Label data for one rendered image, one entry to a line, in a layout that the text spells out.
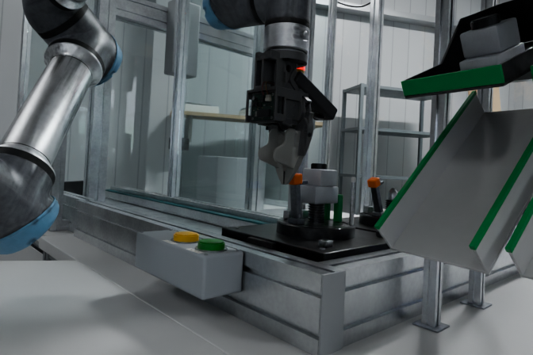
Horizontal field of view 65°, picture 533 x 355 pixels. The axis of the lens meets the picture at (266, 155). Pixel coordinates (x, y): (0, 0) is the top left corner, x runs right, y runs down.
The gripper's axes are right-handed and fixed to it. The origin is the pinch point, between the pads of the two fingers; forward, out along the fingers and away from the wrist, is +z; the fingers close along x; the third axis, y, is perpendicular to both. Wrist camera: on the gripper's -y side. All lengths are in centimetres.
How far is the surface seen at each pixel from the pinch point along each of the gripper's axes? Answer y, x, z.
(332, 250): 1.9, 11.5, 10.0
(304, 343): 10.4, 14.4, 20.1
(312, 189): -4.5, 1.5, 2.1
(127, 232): 10.3, -37.9, 14.6
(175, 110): -21, -75, -18
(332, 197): -9.2, 2.3, 3.4
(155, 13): -26, -105, -60
